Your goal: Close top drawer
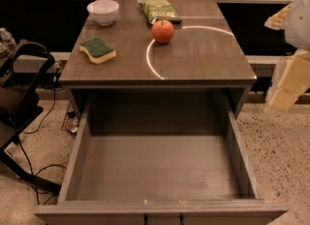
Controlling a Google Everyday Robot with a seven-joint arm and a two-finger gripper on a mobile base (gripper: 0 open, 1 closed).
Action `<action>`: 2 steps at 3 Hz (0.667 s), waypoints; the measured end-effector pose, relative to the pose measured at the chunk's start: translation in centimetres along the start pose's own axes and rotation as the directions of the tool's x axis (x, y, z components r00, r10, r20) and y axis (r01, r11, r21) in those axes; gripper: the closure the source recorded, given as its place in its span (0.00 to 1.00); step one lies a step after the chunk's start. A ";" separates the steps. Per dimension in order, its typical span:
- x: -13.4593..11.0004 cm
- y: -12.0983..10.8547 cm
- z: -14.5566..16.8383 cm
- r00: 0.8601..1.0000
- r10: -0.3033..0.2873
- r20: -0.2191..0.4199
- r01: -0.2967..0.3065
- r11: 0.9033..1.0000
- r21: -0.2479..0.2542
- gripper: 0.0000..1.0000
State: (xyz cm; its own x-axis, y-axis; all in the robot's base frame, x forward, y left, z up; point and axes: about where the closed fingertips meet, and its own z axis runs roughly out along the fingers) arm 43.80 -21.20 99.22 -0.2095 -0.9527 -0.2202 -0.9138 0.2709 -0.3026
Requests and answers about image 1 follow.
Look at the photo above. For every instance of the green yellow sponge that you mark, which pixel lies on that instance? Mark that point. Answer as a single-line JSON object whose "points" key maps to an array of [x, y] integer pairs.
{"points": [[97, 50]]}

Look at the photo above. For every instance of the wire mesh basket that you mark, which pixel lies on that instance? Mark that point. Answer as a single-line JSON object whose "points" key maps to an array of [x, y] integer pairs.
{"points": [[70, 123]]}

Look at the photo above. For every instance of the white ceramic bowl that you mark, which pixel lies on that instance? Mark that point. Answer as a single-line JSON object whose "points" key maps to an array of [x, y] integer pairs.
{"points": [[103, 12]]}

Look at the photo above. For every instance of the green chip bag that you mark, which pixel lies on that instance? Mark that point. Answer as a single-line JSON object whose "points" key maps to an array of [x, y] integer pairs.
{"points": [[159, 9]]}

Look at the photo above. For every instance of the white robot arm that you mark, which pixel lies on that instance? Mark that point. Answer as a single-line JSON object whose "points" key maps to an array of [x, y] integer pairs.
{"points": [[291, 76]]}

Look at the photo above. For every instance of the grey wooden cabinet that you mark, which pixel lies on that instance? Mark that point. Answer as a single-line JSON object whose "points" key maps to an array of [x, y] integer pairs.
{"points": [[202, 53]]}

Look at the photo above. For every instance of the red apple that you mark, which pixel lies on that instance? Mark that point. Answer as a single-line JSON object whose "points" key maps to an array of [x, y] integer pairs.
{"points": [[162, 31]]}

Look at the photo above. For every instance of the black cart frame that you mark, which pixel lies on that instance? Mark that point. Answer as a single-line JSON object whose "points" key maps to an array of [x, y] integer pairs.
{"points": [[19, 107]]}

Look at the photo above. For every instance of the grey top drawer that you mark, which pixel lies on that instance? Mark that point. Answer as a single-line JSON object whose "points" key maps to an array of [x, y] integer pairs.
{"points": [[159, 158]]}

